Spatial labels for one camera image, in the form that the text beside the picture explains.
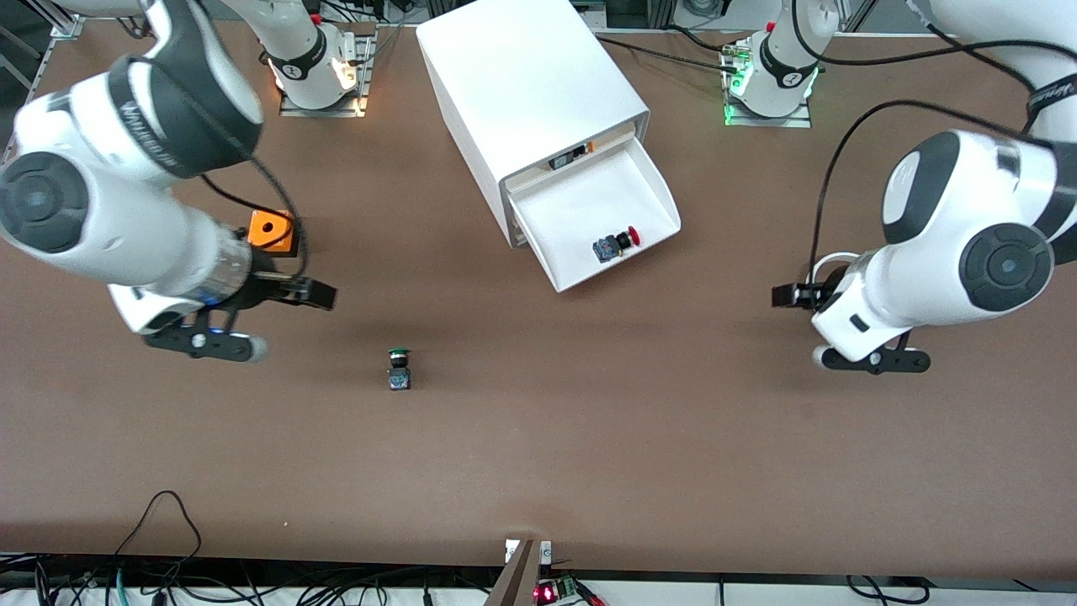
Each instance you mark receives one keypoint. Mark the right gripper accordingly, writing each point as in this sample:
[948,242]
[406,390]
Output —
[267,289]

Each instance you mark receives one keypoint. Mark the brown angled bar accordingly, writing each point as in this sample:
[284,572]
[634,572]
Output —
[515,581]

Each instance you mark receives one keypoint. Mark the black and orange small part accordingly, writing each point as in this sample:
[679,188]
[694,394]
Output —
[565,158]

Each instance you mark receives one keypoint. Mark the orange block with hole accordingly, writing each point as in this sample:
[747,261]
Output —
[269,227]

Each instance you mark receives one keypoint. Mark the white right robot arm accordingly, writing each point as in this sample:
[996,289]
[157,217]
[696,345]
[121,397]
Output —
[109,236]

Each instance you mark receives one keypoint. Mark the aluminium frame profile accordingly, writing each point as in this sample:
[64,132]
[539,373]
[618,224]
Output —
[63,27]

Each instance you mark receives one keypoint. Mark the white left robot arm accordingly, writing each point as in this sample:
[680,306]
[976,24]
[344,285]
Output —
[951,236]

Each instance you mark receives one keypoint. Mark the white drawer cabinet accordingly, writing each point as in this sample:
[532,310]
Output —
[522,76]

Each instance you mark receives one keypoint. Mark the green circuit board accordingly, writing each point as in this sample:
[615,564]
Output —
[559,587]

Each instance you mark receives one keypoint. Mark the green push button switch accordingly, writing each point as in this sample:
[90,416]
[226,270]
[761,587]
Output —
[399,370]

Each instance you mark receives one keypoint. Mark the small white bracket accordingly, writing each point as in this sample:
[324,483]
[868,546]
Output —
[545,551]
[512,550]

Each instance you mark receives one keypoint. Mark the white scoop drawer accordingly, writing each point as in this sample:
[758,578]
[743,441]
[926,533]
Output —
[580,202]

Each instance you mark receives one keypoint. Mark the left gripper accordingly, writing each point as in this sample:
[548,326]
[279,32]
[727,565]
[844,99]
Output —
[820,295]

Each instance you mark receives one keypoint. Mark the red push button switch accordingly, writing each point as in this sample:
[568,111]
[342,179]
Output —
[607,249]

